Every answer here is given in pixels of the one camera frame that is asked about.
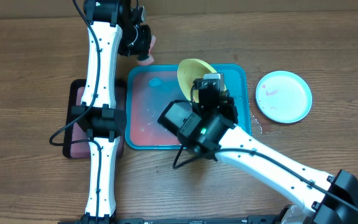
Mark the green and orange sponge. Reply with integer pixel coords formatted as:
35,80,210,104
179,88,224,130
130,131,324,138
137,35,156,66

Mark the yellow-green plate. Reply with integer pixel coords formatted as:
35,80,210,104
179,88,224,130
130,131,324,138
177,58,229,103

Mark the light blue plate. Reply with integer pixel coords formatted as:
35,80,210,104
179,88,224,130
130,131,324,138
255,70,313,124

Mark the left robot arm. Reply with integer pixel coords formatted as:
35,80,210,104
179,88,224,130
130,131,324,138
68,0,155,223

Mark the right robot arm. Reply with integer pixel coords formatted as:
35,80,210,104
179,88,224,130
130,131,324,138
158,73,358,223

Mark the teal plastic tray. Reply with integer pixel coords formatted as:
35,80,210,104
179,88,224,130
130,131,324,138
125,64,252,150

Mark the black plastic tray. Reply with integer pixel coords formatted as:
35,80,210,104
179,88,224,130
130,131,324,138
62,79,127,159

